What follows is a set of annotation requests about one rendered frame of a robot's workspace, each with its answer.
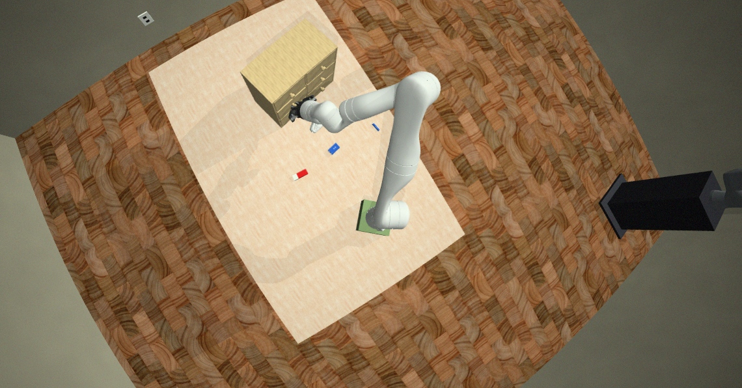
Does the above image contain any light wooden chest of drawers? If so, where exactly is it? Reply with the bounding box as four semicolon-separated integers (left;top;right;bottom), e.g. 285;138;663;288
240;19;338;128

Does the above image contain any red and white eraser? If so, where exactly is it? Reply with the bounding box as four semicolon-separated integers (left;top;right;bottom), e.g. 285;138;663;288
293;169;308;181

